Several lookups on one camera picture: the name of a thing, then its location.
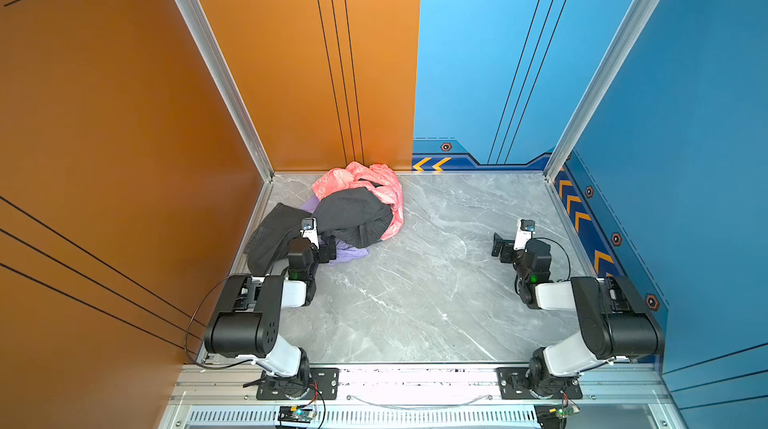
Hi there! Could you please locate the left green circuit board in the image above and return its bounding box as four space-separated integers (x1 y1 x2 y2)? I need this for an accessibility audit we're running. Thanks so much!
276 406 318 428

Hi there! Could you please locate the dark grey denim garment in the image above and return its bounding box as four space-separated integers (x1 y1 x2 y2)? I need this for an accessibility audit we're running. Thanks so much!
244 188 394 276

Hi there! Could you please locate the aluminium front rail frame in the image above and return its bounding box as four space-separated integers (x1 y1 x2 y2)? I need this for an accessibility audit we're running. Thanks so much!
158 363 686 428

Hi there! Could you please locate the purple cloth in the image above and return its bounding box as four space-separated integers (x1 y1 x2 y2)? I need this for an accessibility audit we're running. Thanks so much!
300 195 370 265

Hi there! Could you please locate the aluminium corner post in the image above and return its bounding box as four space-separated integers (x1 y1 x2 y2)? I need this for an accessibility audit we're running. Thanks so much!
543 0 661 183
174 0 274 183

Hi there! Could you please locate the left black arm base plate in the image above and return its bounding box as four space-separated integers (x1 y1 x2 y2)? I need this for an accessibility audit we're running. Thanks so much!
256 367 340 401

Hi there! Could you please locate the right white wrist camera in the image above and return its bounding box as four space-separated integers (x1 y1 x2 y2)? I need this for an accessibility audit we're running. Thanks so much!
513 219 535 251

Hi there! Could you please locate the pink patterned jacket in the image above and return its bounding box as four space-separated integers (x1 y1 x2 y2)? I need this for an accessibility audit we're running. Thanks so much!
312 162 404 241

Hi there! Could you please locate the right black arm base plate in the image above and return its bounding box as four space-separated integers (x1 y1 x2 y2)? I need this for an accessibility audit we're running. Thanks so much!
495 367 583 400

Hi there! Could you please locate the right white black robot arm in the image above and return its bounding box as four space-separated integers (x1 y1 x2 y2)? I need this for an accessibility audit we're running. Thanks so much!
491 230 665 401

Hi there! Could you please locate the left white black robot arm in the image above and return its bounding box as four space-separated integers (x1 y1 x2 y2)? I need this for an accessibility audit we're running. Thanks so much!
203 236 337 400

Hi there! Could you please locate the right small circuit board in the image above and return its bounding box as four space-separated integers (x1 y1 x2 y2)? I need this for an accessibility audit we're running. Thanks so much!
534 405 580 429

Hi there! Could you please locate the left aluminium corner post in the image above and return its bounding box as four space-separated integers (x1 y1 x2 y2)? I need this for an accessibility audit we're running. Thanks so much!
174 0 274 183

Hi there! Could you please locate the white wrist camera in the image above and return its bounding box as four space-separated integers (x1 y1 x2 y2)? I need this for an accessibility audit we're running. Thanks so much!
513 219 535 251
300 217 320 248

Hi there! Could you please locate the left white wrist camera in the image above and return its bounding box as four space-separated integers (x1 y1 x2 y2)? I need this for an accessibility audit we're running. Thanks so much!
300 217 320 248

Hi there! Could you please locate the right aluminium corner post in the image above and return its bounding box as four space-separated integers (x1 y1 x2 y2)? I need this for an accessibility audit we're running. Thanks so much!
543 0 661 183

